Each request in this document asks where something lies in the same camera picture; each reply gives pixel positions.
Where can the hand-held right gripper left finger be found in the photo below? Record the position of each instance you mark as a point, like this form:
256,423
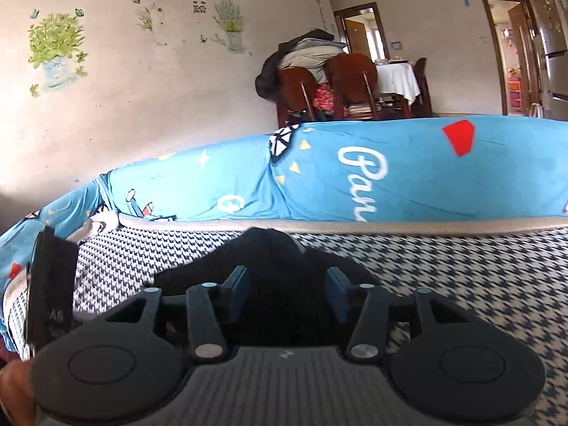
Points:
237,293

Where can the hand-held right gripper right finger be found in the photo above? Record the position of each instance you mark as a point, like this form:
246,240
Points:
337,293

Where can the black t-shirt red print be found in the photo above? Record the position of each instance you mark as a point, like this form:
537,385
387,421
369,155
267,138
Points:
275,257

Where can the pile of clothes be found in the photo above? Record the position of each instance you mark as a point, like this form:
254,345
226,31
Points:
306,49

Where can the person's left hand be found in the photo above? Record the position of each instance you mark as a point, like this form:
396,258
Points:
17,390

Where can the houndstooth sofa seat cover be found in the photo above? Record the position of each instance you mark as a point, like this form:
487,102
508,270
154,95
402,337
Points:
466,275

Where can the blue printed sofa backrest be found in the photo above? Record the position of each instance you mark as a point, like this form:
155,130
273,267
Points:
399,177

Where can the red floral cloth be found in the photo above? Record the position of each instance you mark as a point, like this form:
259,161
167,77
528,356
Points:
324,97

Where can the brown wooden chair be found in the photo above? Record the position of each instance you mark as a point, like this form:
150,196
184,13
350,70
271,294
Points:
350,80
293,88

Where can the white-clothed dining table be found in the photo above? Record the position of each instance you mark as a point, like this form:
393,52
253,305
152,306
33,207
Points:
397,77

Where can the dark wooden chair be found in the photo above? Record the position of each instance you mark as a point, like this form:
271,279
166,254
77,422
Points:
421,84

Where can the pink plastic shelf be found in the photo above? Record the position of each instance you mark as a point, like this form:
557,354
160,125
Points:
514,93

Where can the silver refrigerator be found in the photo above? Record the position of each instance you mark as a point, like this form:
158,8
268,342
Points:
557,53

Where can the green plant wall sticker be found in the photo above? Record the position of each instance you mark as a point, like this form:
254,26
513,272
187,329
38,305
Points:
55,40

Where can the wall switch plate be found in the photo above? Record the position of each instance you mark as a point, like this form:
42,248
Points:
396,45

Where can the lavender pot wall sticker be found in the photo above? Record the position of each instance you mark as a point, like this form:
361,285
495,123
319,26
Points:
230,22

